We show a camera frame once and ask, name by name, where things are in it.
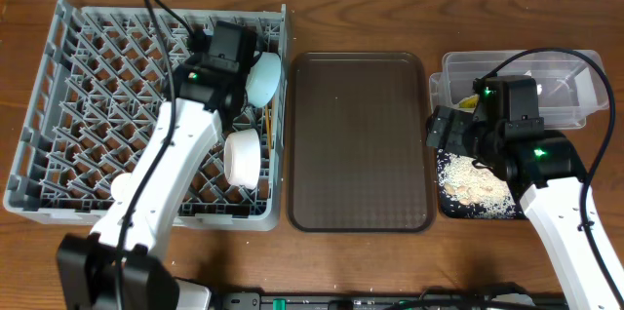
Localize green snack wrapper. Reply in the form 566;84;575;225
457;95;480;110

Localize light blue bowl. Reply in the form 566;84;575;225
246;52;282;107

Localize rice food scraps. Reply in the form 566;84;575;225
436;150;517;219

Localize wooden chopstick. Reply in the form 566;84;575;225
264;104;272;157
270;95;278;148

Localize pink bowl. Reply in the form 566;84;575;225
223;129;261;190

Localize white paper cup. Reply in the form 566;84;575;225
110;173;132;202

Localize white paper napkin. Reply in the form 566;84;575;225
524;70;542;96

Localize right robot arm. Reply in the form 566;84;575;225
426;75;623;309

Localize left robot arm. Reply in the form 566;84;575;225
57;21;281;309

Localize black waste tray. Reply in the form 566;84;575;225
435;127;586;221

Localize dark brown serving tray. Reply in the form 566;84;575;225
287;52;437;234

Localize clear plastic bin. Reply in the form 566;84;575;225
429;50;608;130

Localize grey dish rack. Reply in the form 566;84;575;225
3;0;290;231

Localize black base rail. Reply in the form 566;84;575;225
214;291;569;310

